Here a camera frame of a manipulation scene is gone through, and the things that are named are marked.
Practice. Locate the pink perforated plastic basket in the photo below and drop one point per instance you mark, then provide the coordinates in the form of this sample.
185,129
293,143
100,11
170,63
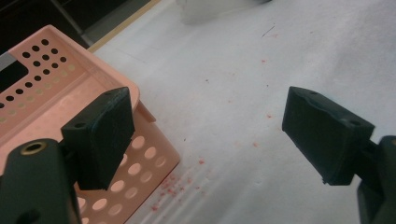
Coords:
62,105

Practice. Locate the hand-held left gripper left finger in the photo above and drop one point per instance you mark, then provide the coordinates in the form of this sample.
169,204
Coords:
99,146

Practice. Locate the grey metal rail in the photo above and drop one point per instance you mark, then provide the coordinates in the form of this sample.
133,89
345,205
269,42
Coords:
118,17

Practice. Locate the grey metal bar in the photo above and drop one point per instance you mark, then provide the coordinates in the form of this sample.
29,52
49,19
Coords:
6,62

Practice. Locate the white plastic bag yellow smiley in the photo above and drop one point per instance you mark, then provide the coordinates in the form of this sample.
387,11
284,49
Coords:
211,12

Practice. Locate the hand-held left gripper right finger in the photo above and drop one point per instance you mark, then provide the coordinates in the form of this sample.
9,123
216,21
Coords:
323,137

